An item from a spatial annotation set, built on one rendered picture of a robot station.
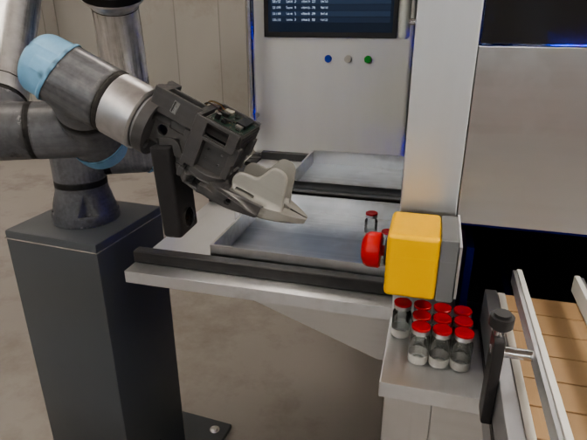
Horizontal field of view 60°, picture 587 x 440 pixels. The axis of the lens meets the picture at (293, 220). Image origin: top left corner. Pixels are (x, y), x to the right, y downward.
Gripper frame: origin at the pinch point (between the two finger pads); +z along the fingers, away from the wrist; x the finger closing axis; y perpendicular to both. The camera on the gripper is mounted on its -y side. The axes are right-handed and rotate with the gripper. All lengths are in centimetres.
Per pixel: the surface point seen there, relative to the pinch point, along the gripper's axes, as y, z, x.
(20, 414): -139, -55, 52
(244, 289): -17.0, -2.2, 7.1
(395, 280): 1.3, 12.8, -3.5
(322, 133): -21, -11, 107
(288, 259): -12.1, 1.2, 12.1
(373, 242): 2.9, 8.9, -1.2
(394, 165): -9, 11, 72
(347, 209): -11.3, 5.7, 37.6
